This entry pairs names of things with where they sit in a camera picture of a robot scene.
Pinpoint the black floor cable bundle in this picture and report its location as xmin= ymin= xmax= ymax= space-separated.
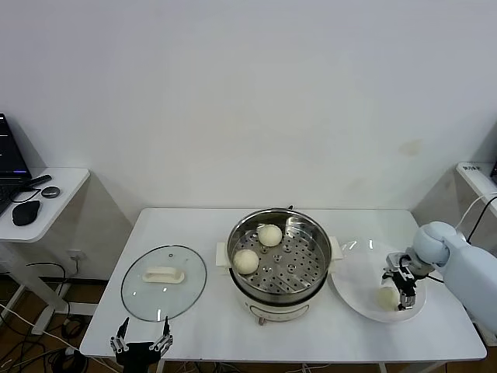
xmin=0 ymin=306 xmax=94 ymax=373

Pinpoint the black stick device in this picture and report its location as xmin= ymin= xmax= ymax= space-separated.
xmin=19 ymin=174 xmax=52 ymax=192

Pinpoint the white hanging cable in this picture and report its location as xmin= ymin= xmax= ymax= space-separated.
xmin=454 ymin=192 xmax=497 ymax=234

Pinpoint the black computer mouse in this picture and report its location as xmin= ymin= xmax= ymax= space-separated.
xmin=11 ymin=200 xmax=43 ymax=226

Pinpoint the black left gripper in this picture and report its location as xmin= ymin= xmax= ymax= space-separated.
xmin=109 ymin=315 xmax=175 ymax=367

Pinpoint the white round plate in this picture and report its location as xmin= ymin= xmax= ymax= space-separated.
xmin=328 ymin=239 xmax=427 ymax=323

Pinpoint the white steamed baozi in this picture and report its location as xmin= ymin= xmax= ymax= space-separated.
xmin=256 ymin=224 xmax=283 ymax=248
xmin=231 ymin=249 xmax=259 ymax=276
xmin=377 ymin=286 xmax=400 ymax=312

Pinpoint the white side table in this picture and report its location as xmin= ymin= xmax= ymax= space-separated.
xmin=456 ymin=161 xmax=497 ymax=347
xmin=0 ymin=167 xmax=91 ymax=336

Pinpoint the glass lid with white handle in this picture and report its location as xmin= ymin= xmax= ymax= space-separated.
xmin=120 ymin=244 xmax=207 ymax=323

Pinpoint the black laptop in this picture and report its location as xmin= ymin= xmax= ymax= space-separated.
xmin=0 ymin=113 xmax=33 ymax=217

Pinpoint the white floor cable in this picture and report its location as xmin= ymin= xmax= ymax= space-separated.
xmin=0 ymin=304 xmax=117 ymax=368

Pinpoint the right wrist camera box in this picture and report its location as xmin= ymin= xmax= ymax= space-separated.
xmin=386 ymin=252 xmax=412 ymax=273

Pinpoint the stainless steel steamer basket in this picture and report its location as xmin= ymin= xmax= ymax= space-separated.
xmin=214 ymin=208 xmax=343 ymax=306

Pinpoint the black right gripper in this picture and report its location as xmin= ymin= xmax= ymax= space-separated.
xmin=382 ymin=270 xmax=419 ymax=312

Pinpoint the black socket cable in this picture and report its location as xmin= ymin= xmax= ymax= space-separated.
xmin=25 ymin=263 xmax=73 ymax=296

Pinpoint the black cable with adapter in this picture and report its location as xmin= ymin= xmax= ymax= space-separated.
xmin=465 ymin=196 xmax=497 ymax=244

